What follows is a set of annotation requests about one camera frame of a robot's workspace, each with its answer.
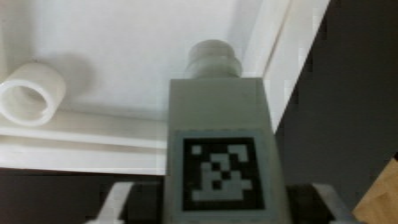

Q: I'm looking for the white square tabletop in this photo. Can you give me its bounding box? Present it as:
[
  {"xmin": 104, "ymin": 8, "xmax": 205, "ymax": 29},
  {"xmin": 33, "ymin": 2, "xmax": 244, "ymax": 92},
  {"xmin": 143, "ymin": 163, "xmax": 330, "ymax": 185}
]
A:
[{"xmin": 0, "ymin": 0, "xmax": 331, "ymax": 175}]

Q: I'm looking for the white table leg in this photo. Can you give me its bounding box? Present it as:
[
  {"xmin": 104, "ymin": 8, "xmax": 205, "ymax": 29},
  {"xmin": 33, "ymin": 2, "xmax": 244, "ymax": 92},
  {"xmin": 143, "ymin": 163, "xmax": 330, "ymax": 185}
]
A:
[{"xmin": 163, "ymin": 40, "xmax": 292, "ymax": 224}]

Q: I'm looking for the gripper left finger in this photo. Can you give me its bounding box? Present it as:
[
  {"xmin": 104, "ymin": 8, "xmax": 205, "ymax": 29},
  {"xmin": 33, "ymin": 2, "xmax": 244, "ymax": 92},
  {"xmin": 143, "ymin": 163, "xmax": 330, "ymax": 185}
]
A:
[{"xmin": 84, "ymin": 182, "xmax": 136, "ymax": 224}]

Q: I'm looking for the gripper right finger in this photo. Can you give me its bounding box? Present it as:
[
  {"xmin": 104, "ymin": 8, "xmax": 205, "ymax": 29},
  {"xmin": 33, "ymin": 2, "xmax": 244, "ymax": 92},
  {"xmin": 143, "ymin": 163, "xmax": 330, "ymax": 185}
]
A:
[{"xmin": 314, "ymin": 183, "xmax": 363, "ymax": 224}]

